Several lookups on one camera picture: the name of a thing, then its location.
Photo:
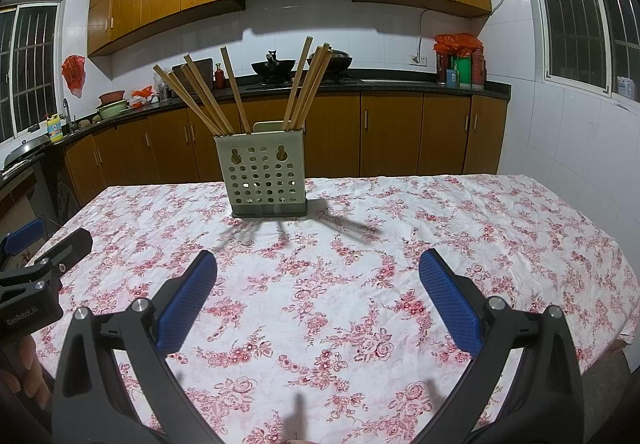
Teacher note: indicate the plastic bottle on window sill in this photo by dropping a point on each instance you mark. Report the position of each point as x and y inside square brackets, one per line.
[625, 88]

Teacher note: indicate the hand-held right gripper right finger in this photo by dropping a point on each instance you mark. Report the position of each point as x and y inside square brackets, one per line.
[445, 299]

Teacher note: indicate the person's left hand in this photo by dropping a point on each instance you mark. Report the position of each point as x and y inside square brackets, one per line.
[25, 369]

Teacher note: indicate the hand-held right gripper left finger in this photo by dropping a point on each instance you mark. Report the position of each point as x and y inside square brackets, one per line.
[187, 299]

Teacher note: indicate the black kitchen countertop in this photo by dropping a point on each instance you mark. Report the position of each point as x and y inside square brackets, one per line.
[400, 86]

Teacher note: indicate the light green perforated utensil holder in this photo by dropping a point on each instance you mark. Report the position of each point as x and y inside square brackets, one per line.
[260, 173]

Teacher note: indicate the green basin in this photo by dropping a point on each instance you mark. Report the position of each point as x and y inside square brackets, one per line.
[112, 111]

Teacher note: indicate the dark cutting board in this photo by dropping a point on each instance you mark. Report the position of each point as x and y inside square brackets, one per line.
[202, 71]

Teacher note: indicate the wooden base cabinets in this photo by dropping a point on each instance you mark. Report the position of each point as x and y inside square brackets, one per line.
[400, 133]

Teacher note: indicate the black wok with lid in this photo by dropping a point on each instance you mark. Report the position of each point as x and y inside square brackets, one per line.
[340, 59]

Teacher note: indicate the red and white plastic bag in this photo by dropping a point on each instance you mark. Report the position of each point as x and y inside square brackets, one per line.
[142, 96]

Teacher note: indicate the yellow detergent bottle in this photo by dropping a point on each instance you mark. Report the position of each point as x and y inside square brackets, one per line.
[52, 128]

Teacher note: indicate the green carton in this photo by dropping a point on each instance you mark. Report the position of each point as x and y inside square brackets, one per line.
[464, 71]

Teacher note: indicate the clear glass jar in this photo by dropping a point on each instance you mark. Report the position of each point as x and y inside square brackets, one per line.
[161, 91]

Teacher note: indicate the blue carton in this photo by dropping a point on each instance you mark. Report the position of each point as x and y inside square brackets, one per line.
[452, 78]

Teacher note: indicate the barred window with white frame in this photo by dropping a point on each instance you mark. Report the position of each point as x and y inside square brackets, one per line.
[30, 63]
[575, 3]

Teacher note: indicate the red plastic bag over bottles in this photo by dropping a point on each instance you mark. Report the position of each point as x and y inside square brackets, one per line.
[457, 43]

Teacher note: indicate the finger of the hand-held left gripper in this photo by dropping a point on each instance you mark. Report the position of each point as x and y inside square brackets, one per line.
[22, 236]
[72, 246]

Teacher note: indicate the gas stove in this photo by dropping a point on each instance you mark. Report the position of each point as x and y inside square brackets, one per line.
[345, 79]

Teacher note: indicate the wall socket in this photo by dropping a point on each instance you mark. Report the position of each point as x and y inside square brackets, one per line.
[417, 60]

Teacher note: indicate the bunch of wooden chopsticks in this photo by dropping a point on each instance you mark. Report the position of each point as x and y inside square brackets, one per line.
[236, 93]

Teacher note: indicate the small red bottle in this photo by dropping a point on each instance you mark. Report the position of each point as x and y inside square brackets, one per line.
[219, 78]

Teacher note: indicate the steel faucet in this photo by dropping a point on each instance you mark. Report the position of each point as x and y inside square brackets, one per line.
[67, 113]

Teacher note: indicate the red bag hanging on wall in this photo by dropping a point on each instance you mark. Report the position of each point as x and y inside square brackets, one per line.
[73, 71]

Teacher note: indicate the pink floral tablecloth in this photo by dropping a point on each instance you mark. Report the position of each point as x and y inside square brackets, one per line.
[350, 274]

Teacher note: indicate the dark red bottle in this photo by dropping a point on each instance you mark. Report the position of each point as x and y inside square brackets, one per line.
[478, 68]
[442, 68]

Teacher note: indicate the dark frying pan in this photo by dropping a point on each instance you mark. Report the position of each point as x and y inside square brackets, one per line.
[25, 151]

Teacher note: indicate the red basin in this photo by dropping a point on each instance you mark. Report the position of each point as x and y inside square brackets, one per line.
[111, 97]

